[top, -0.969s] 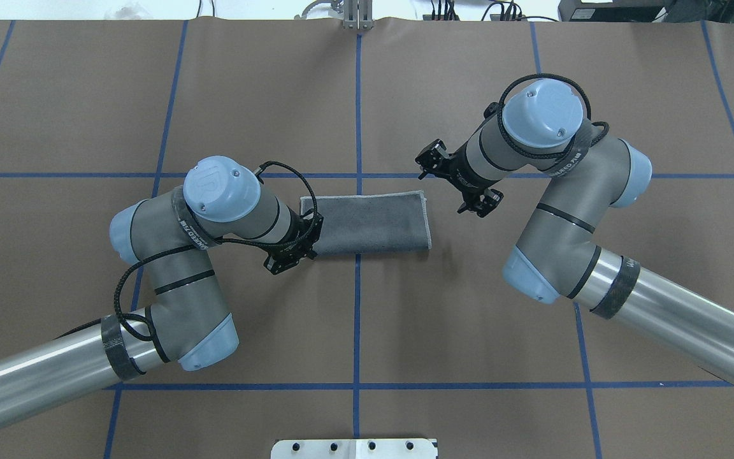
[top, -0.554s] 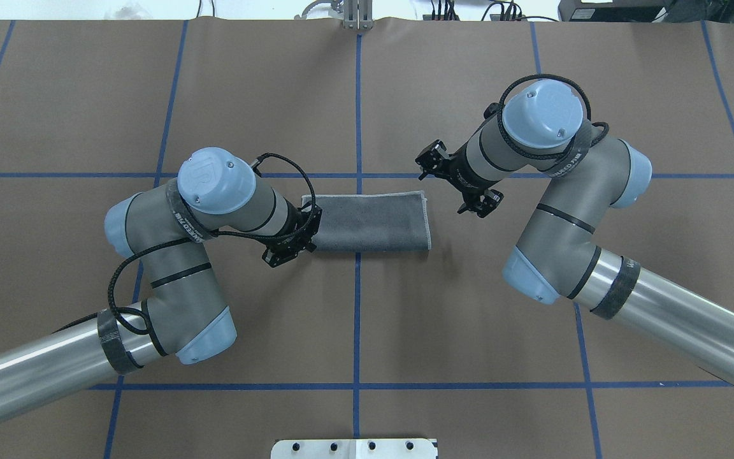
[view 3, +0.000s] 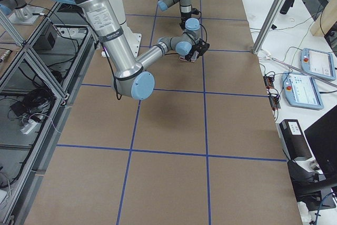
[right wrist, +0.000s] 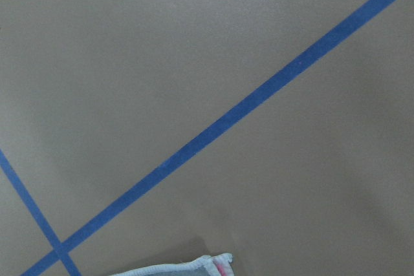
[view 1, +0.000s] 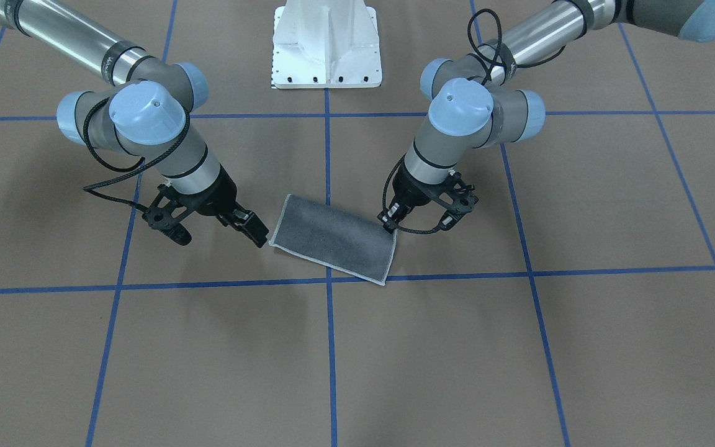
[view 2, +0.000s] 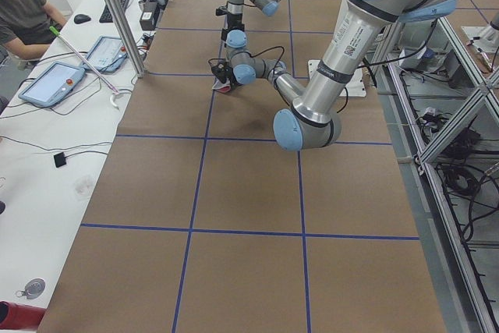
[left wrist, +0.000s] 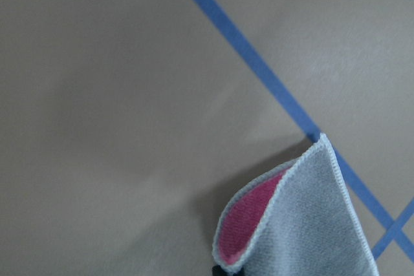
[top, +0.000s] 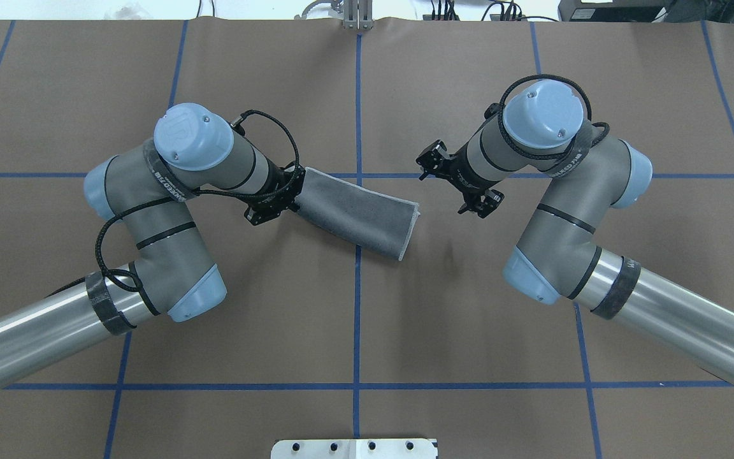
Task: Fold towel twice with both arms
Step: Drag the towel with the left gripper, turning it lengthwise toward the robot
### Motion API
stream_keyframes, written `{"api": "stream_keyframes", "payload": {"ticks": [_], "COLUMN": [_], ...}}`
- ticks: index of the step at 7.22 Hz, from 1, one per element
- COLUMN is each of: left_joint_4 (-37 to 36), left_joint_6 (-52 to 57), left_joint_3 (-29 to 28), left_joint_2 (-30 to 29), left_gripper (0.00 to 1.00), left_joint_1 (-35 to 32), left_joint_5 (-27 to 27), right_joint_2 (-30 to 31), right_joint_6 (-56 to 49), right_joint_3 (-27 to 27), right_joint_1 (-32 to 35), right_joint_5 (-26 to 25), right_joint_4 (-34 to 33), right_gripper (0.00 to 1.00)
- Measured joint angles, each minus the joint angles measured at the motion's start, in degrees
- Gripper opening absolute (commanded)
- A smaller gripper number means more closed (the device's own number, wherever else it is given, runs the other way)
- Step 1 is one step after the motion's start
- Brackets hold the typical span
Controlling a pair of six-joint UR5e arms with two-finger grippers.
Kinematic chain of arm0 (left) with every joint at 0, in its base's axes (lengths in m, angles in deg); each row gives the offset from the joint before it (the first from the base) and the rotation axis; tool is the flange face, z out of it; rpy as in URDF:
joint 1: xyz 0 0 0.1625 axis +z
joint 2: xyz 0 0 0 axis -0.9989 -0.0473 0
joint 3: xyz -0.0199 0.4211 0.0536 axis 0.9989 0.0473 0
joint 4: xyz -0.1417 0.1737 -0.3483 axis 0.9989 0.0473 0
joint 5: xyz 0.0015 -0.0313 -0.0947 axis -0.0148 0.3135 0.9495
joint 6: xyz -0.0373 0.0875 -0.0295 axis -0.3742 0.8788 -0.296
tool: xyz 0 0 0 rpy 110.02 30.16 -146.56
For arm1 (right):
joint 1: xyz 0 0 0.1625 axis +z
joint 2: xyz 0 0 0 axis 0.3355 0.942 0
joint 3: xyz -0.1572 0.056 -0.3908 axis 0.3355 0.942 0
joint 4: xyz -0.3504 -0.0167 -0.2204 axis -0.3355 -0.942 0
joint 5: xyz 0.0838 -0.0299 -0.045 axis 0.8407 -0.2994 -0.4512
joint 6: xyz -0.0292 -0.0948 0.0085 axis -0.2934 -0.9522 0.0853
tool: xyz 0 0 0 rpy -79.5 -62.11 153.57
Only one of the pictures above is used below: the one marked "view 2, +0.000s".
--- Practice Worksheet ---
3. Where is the aluminium frame rack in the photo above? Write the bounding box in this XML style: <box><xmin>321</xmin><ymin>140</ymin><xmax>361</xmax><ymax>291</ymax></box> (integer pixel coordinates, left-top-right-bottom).
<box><xmin>372</xmin><ymin>19</ymin><xmax>498</xmax><ymax>332</ymax></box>

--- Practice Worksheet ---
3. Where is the pink towel with grey back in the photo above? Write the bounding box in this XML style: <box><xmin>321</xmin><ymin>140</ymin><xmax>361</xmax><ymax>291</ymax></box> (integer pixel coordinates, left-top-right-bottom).
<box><xmin>211</xmin><ymin>80</ymin><xmax>232</xmax><ymax>94</ymax></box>

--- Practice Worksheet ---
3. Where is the near teach pendant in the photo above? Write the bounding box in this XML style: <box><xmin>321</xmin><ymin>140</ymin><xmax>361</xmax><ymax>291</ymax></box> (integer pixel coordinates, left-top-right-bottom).
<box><xmin>18</xmin><ymin>62</ymin><xmax>86</xmax><ymax>108</ymax></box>

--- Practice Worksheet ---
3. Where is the far teach pendant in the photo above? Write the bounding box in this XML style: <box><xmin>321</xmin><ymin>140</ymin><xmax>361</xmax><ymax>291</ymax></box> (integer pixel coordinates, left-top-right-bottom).
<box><xmin>86</xmin><ymin>36</ymin><xmax>128</xmax><ymax>73</ymax></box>

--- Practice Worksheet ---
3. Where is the aluminium camera mast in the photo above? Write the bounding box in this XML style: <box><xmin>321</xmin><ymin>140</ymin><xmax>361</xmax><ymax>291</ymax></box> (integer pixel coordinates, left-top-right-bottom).
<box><xmin>104</xmin><ymin>0</ymin><xmax>145</xmax><ymax>78</ymax></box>

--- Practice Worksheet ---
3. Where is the red cylinder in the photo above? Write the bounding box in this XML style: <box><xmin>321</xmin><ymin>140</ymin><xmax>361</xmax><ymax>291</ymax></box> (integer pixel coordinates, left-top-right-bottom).
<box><xmin>1</xmin><ymin>301</ymin><xmax>46</xmax><ymax>331</ymax></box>

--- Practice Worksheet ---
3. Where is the black keyboard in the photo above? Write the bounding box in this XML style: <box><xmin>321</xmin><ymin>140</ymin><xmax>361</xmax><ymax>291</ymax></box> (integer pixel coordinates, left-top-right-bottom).
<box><xmin>98</xmin><ymin>0</ymin><xmax>134</xmax><ymax>24</ymax></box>

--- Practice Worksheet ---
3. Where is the dark brown box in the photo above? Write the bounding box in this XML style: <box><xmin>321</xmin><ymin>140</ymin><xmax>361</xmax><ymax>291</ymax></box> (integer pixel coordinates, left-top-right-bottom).
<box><xmin>140</xmin><ymin>1</ymin><xmax>160</xmax><ymax>31</ymax></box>

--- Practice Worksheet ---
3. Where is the long metal rod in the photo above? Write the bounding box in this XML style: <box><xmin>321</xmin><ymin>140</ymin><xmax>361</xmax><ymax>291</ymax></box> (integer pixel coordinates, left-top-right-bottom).
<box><xmin>49</xmin><ymin>26</ymin><xmax>122</xmax><ymax>109</ymax></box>

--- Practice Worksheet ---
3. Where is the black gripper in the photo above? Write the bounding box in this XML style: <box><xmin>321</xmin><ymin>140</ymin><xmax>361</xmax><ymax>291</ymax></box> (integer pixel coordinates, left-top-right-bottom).
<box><xmin>210</xmin><ymin>59</ymin><xmax>235</xmax><ymax>87</ymax></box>
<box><xmin>221</xmin><ymin>16</ymin><xmax>246</xmax><ymax>41</ymax></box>

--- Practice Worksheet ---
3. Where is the small black square pad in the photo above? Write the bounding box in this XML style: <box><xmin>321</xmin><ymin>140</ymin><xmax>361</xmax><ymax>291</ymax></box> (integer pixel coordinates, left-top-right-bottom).
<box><xmin>53</xmin><ymin>152</ymin><xmax>67</xmax><ymax>168</ymax></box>

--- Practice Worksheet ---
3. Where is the seated person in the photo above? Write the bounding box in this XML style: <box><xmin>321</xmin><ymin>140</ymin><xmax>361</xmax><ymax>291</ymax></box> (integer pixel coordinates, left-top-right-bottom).
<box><xmin>1</xmin><ymin>0</ymin><xmax>66</xmax><ymax>61</ymax></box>

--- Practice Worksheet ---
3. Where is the round metal disc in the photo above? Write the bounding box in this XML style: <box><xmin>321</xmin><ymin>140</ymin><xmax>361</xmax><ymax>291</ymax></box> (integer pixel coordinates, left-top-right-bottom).
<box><xmin>15</xmin><ymin>278</ymin><xmax>46</xmax><ymax>300</ymax></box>

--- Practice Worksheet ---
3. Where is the teach pendant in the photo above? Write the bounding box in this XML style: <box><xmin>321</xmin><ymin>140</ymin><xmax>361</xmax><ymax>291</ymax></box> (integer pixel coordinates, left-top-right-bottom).
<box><xmin>18</xmin><ymin>62</ymin><xmax>86</xmax><ymax>108</ymax></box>
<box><xmin>86</xmin><ymin>36</ymin><xmax>128</xmax><ymax>73</ymax></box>

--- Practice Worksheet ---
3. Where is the black computer mouse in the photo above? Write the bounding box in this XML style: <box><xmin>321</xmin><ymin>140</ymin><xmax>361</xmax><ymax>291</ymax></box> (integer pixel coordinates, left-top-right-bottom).
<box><xmin>73</xmin><ymin>14</ymin><xmax>91</xmax><ymax>24</ymax></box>

